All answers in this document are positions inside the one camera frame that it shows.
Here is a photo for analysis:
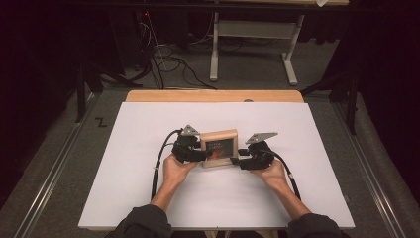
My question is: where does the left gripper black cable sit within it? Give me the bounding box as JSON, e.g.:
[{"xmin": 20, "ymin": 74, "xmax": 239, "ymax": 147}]
[{"xmin": 151, "ymin": 128, "xmax": 183, "ymax": 201}]

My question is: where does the bundle of floor cables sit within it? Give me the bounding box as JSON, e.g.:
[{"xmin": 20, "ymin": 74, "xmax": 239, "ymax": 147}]
[{"xmin": 132, "ymin": 13, "xmax": 218, "ymax": 90}]

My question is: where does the metal floor rail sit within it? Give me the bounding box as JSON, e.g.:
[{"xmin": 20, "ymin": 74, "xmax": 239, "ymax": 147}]
[
  {"xmin": 11, "ymin": 93, "xmax": 97, "ymax": 238},
  {"xmin": 332, "ymin": 102, "xmax": 411, "ymax": 238}
]

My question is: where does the white table board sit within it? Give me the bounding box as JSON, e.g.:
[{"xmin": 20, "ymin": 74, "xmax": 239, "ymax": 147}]
[{"xmin": 77, "ymin": 101, "xmax": 356, "ymax": 230}]

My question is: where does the dark curtain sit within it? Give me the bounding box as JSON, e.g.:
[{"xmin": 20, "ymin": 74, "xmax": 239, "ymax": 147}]
[
  {"xmin": 356, "ymin": 0, "xmax": 420, "ymax": 202},
  {"xmin": 0, "ymin": 0, "xmax": 83, "ymax": 199}
]

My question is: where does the person's left hand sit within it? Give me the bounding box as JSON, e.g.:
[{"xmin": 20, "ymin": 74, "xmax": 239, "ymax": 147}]
[{"xmin": 161, "ymin": 154, "xmax": 199, "ymax": 192}]

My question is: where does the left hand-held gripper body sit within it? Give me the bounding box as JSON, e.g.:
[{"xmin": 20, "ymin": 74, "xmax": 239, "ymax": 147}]
[{"xmin": 171, "ymin": 124, "xmax": 201, "ymax": 164}]

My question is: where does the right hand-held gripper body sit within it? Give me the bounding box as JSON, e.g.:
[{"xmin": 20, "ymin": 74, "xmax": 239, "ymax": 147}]
[{"xmin": 244, "ymin": 131, "xmax": 279, "ymax": 172}]

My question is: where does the white metal desk frame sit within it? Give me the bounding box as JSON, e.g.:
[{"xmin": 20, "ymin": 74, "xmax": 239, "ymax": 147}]
[{"xmin": 209, "ymin": 12, "xmax": 305, "ymax": 86}]

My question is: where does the wooden table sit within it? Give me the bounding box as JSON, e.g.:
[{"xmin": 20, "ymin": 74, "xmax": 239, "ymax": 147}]
[{"xmin": 86, "ymin": 89, "xmax": 351, "ymax": 238}]

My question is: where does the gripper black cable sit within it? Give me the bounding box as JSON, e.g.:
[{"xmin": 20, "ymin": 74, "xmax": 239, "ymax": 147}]
[
  {"xmin": 151, "ymin": 128, "xmax": 183, "ymax": 201},
  {"xmin": 263, "ymin": 148, "xmax": 302, "ymax": 202}
]

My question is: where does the black metal stand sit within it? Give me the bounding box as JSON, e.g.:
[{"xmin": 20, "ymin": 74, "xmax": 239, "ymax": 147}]
[
  {"xmin": 74, "ymin": 62, "xmax": 144, "ymax": 124},
  {"xmin": 299, "ymin": 72, "xmax": 362, "ymax": 136}
]

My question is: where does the wooden picture frame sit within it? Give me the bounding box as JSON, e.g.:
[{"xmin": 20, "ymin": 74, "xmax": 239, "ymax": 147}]
[{"xmin": 199, "ymin": 128, "xmax": 240, "ymax": 169}]

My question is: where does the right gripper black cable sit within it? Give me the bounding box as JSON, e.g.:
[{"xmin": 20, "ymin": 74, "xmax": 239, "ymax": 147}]
[{"xmin": 263, "ymin": 148, "xmax": 302, "ymax": 202}]

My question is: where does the person's right hand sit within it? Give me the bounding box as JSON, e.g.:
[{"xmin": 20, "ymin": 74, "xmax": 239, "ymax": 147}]
[{"xmin": 252, "ymin": 160, "xmax": 288, "ymax": 196}]

